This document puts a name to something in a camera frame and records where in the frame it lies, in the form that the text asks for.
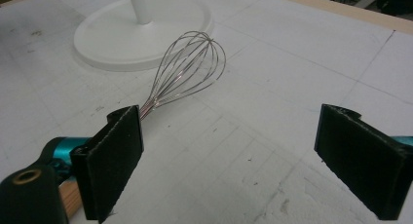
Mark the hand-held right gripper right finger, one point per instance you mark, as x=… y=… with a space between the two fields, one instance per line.
x=363 y=159

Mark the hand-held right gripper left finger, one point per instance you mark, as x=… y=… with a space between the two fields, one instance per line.
x=110 y=159

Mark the white round stand base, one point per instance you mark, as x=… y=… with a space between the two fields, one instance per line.
x=113 y=39

